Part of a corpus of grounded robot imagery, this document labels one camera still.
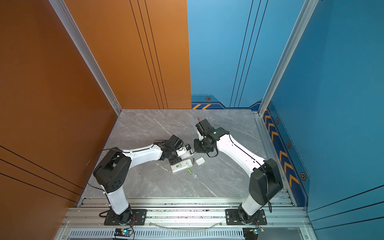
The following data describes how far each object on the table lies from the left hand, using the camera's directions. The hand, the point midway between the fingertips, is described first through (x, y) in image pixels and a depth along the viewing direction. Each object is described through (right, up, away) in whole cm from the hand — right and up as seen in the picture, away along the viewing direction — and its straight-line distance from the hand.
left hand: (177, 154), depth 95 cm
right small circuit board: (+41, -31, -25) cm, 57 cm away
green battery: (+8, -9, -6) cm, 14 cm away
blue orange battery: (+11, -4, -2) cm, 11 cm away
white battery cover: (+15, -4, -3) cm, 15 cm away
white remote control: (+3, -6, -6) cm, 9 cm away
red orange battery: (+14, +23, +21) cm, 34 cm away
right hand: (+12, +5, -13) cm, 18 cm away
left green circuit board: (-23, -33, -24) cm, 47 cm away
